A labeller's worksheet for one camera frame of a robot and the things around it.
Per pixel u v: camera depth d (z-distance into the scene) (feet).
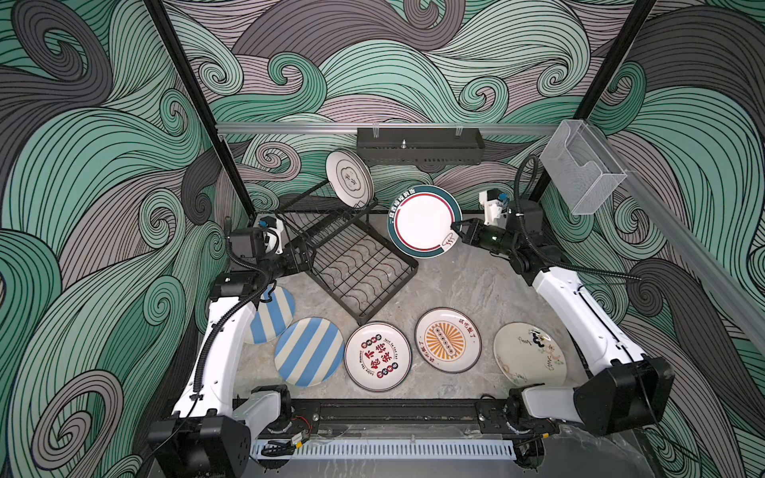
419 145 3.13
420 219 2.51
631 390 1.25
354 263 3.39
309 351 2.75
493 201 2.21
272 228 2.15
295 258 2.16
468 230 2.20
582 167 2.60
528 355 2.76
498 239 2.09
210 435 1.17
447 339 2.83
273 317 2.96
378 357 2.73
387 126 3.03
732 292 1.70
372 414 2.45
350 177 2.98
